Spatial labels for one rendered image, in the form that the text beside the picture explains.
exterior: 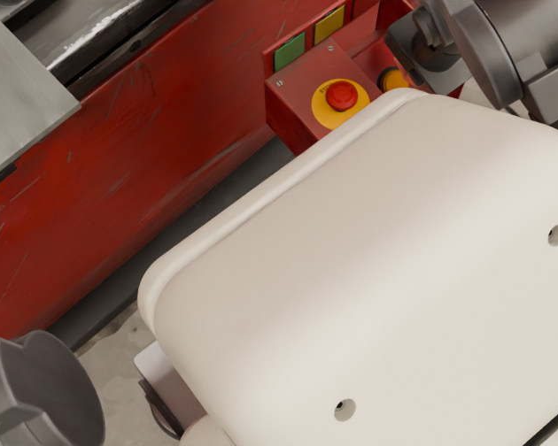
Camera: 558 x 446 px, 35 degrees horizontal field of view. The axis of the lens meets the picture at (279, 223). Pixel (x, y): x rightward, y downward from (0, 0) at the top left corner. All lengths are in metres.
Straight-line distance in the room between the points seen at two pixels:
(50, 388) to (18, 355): 0.03
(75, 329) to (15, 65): 0.96
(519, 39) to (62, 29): 0.62
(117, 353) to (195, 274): 1.39
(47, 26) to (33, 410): 0.67
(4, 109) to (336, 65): 0.44
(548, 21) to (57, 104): 0.48
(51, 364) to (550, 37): 0.36
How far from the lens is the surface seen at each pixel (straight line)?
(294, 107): 1.09
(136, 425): 1.78
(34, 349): 0.51
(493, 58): 0.59
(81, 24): 1.07
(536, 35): 0.59
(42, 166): 1.18
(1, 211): 1.20
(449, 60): 1.00
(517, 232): 0.40
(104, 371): 1.81
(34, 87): 0.89
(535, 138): 0.41
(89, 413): 0.53
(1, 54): 0.92
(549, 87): 0.59
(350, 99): 1.07
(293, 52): 1.10
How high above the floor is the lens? 1.74
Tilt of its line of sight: 69 degrees down
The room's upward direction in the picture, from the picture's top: 1 degrees counter-clockwise
